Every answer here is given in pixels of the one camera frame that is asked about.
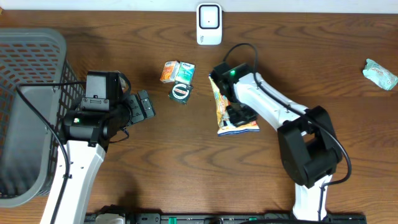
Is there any yellow snack bag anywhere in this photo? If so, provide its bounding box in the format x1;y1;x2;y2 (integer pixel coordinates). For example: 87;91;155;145
208;76;260;136

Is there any round tape roll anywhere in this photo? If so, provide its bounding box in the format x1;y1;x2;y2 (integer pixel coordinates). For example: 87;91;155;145
169;82;193;105

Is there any orange small carton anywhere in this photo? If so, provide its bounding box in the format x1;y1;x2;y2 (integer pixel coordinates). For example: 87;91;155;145
160;60;180;83

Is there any teal small carton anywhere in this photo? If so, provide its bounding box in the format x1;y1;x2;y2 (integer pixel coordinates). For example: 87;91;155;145
175;62;195;85

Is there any mint green pack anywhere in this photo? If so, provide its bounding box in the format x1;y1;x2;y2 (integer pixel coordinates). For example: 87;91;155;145
363;58;397;91

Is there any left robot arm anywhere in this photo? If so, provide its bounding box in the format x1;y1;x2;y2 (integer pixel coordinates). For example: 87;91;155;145
41;71;155;223

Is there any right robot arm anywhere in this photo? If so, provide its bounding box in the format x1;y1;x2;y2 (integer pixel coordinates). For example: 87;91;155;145
210;62;343;221

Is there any white barcode scanner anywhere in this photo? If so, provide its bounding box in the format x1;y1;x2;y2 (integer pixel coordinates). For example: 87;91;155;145
197;3;223;45

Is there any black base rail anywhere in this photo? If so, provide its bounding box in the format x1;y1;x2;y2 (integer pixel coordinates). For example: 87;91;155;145
83;212;368;224

